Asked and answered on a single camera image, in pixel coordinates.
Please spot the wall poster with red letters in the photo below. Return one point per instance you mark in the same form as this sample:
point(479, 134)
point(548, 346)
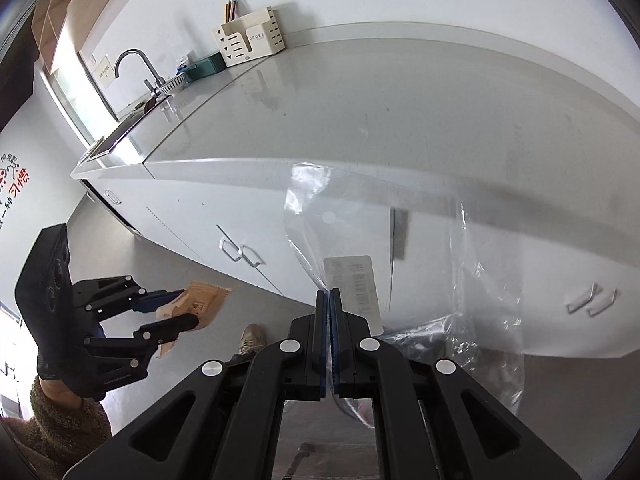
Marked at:
point(17, 180)

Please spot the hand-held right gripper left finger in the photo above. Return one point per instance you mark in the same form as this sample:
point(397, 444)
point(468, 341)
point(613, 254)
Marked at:
point(320, 340)

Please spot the window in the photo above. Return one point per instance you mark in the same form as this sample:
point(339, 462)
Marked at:
point(75, 95)

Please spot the white strainer basket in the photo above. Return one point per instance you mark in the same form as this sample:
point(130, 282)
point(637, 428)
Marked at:
point(172, 85)

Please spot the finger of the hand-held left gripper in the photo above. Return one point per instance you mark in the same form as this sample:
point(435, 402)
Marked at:
point(165, 330)
point(150, 301)

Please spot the white utensil holder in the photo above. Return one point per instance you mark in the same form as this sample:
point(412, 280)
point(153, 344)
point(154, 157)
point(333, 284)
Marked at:
point(255, 40)

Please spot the chrome faucet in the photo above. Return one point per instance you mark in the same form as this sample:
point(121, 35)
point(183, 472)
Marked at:
point(132, 51)

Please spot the paper wall notice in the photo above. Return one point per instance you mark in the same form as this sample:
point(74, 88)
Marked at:
point(102, 70)

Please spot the person's beige shoe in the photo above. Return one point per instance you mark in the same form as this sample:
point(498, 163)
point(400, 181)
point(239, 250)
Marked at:
point(250, 340)

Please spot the person's left forearm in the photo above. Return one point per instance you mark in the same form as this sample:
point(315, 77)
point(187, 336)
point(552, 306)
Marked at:
point(60, 435)

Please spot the wooden wall cabinet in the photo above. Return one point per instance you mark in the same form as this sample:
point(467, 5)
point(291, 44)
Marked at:
point(65, 5)

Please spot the teal box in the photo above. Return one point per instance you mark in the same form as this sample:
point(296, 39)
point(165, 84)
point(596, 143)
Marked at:
point(207, 67)

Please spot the beige snack packet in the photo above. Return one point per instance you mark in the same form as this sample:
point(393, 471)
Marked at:
point(205, 305)

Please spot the large clear labelled plastic bag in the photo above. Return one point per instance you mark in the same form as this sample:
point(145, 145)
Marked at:
point(350, 220)

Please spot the white base cabinet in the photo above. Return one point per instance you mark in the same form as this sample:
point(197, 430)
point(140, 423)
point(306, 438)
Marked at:
point(225, 200)

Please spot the steel sink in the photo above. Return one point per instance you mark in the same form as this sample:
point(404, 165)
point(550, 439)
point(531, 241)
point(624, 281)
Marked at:
point(120, 132)

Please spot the chopsticks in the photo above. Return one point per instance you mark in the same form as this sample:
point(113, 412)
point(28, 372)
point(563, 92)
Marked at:
point(230, 12)

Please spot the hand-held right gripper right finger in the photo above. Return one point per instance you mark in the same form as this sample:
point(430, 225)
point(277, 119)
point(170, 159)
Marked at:
point(337, 345)

